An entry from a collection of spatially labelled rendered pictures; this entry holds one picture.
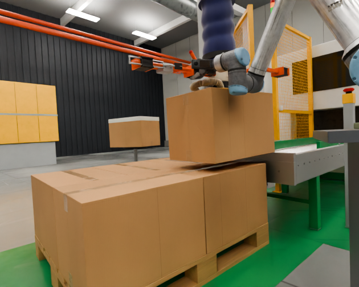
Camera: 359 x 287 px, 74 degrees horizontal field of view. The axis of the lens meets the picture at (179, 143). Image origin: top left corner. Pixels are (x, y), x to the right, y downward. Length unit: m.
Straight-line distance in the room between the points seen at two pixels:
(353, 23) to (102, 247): 1.15
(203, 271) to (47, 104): 7.74
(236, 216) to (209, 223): 0.23
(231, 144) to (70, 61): 11.80
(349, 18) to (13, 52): 11.75
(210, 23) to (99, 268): 1.44
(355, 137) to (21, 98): 8.13
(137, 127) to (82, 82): 9.72
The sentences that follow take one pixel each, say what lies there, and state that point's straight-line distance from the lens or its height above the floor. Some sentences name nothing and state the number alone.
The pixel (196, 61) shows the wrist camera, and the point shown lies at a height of 1.14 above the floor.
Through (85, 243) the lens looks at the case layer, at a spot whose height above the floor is 0.40.
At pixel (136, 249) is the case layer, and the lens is 1.06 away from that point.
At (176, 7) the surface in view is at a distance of 8.78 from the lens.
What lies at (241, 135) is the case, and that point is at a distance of 1.45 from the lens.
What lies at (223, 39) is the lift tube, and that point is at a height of 1.34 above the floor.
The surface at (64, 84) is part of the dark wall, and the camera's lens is 12.42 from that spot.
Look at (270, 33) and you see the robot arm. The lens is 1.33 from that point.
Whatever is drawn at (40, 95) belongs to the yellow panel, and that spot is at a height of 2.14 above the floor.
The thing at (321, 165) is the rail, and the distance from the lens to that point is 2.12.
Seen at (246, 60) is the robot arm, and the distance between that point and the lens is 1.26.
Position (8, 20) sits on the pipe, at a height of 4.28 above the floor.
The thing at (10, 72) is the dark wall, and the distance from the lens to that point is 11.88.
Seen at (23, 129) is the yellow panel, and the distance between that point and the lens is 8.32.
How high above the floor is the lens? 0.76
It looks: 2 degrees down
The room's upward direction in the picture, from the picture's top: 3 degrees counter-clockwise
